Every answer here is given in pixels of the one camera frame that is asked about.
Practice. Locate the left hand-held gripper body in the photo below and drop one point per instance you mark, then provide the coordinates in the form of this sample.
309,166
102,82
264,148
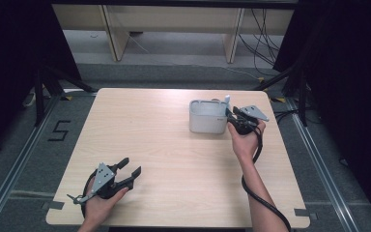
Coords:
104,179

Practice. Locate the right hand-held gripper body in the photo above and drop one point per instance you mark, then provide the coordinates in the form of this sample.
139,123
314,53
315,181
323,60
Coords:
249,121

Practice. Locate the light blue toothbrush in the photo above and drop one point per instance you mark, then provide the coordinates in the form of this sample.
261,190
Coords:
227,100

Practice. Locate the white plastic toothbrush holder box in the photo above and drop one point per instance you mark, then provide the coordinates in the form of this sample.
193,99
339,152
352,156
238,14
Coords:
207,124

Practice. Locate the person's right hand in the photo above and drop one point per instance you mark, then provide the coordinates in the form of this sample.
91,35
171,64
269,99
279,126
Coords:
246,145

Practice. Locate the person's left hand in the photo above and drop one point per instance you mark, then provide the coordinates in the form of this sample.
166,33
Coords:
101,208

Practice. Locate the yellow black tape piece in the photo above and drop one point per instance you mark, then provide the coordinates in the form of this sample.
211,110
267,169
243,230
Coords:
278,100
67,97

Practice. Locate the grey tape piece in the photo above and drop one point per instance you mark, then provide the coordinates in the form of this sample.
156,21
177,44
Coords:
54,205
304,213

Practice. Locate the black metal stand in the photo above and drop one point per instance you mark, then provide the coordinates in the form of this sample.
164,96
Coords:
39,96
302,96

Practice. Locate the black curtain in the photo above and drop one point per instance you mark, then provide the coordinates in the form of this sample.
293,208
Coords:
13,48
351,80

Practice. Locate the aluminium floor rail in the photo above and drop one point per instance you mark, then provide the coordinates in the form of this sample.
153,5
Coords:
16,167
322,174

